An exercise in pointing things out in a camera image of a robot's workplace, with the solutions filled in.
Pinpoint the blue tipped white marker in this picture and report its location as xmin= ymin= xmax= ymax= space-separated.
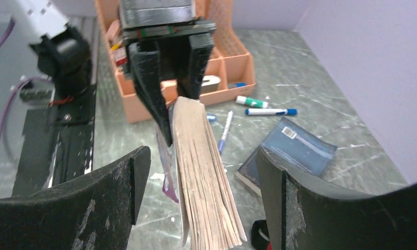
xmin=245 ymin=108 xmax=297 ymax=116

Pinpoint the dark blue notebook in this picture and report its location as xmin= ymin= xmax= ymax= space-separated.
xmin=236 ymin=117 xmax=337 ymax=208

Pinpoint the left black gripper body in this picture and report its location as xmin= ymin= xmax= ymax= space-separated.
xmin=119 ymin=0 xmax=217 ymax=45

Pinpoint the white tape dispenser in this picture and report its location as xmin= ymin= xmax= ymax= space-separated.
xmin=201 ymin=75 xmax=221 ymax=94

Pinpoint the purple sticker book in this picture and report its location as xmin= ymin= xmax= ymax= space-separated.
xmin=157 ymin=97 xmax=247 ymax=249

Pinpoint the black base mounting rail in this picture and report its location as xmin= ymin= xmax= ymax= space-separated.
xmin=12 ymin=84 xmax=96 ymax=196

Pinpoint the blue utility knife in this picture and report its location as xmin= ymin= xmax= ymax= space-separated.
xmin=207 ymin=114 xmax=217 ymax=123

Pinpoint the green capped white marker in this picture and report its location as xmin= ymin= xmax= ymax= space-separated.
xmin=235 ymin=95 xmax=269 ymax=109

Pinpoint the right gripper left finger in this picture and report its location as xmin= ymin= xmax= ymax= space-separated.
xmin=0 ymin=146 xmax=151 ymax=249

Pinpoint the blue capped white marker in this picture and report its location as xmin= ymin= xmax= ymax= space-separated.
xmin=218 ymin=110 xmax=234 ymax=154

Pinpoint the red student backpack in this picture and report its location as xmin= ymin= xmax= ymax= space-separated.
xmin=250 ymin=220 xmax=272 ymax=250

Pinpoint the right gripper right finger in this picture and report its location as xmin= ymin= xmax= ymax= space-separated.
xmin=256 ymin=147 xmax=417 ymax=249

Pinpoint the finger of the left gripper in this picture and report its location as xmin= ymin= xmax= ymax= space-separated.
xmin=128 ymin=41 xmax=173 ymax=146
xmin=177 ymin=33 xmax=214 ymax=99

